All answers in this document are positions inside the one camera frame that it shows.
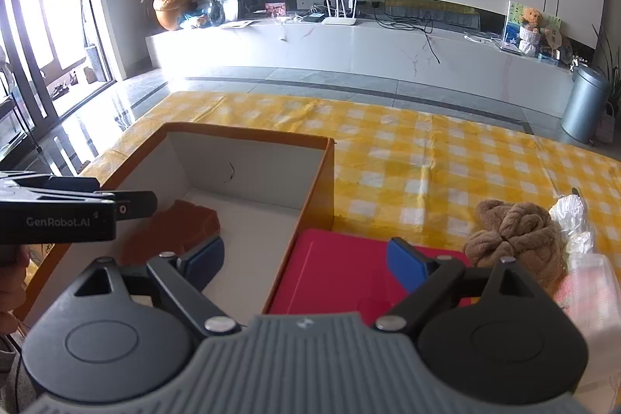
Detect small brown teddy bear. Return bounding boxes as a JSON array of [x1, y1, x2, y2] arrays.
[[517, 7, 543, 56]]

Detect white marble tv cabinet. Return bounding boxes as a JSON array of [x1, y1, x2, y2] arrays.
[[146, 17, 579, 105]]

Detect sliding glass door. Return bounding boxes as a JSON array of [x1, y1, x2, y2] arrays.
[[0, 0, 118, 143]]

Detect brown fleece garment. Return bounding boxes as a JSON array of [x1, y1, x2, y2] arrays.
[[463, 199, 569, 291]]

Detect orange acorn-shaped vase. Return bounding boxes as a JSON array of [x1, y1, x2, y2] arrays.
[[153, 0, 189, 32]]

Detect black cable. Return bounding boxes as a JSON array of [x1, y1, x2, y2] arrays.
[[373, 9, 442, 65]]

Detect colourful standing calendar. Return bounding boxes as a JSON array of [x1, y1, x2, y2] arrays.
[[502, 0, 563, 52]]

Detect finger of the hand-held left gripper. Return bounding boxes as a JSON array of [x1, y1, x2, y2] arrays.
[[99, 191, 159, 222], [47, 176, 102, 194]]

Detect grey metal trash can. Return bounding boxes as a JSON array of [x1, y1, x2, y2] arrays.
[[561, 65, 611, 144]]

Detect cardboard box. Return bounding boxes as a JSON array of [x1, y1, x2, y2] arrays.
[[19, 122, 337, 333]]

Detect pink item in clear wrap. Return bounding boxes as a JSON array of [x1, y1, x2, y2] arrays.
[[553, 254, 621, 343]]

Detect white router with antennas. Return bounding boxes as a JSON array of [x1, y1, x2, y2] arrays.
[[322, 0, 360, 26]]

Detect yellow checkered tablecloth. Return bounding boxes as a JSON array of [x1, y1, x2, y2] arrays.
[[24, 91, 621, 328]]

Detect red box lid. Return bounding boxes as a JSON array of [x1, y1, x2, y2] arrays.
[[267, 228, 474, 316]]

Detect orange-brown cloth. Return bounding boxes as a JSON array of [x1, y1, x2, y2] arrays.
[[119, 199, 220, 267]]

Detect long-leaf potted plant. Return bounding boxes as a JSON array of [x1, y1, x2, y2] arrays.
[[592, 23, 621, 146]]

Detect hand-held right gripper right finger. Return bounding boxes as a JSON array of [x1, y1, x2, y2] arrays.
[[373, 237, 546, 332]]

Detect blue wrapped items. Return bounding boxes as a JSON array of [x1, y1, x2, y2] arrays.
[[177, 13, 210, 29]]

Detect person's left hand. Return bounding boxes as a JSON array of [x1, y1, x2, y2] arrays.
[[0, 244, 29, 315]]

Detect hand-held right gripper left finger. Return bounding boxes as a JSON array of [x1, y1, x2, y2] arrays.
[[73, 236, 241, 333]]

